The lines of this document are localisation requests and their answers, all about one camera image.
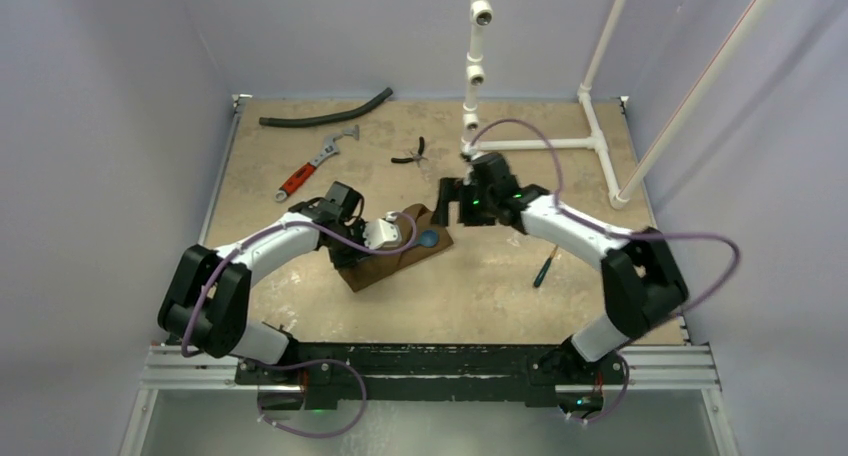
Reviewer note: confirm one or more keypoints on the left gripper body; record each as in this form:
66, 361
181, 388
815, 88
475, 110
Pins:
344, 253

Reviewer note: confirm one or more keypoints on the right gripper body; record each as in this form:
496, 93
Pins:
460, 201

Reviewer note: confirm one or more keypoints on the blue spoon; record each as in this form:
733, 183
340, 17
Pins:
428, 239

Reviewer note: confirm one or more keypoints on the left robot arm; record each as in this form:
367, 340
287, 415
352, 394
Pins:
207, 303

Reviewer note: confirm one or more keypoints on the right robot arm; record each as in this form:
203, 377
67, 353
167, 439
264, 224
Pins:
641, 281

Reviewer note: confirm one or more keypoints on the black pliers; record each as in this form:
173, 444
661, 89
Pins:
413, 157

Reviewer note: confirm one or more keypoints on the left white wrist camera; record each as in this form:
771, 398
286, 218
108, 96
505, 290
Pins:
382, 233

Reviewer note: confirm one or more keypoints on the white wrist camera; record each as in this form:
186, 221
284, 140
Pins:
468, 154
382, 233

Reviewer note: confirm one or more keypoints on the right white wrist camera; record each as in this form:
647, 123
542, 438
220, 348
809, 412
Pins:
468, 154

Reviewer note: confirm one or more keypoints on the red handled adjustable wrench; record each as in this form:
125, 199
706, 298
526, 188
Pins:
329, 148

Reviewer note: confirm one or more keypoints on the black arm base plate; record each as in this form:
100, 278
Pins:
536, 375

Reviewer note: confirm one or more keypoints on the aluminium frame rail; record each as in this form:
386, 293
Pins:
479, 291

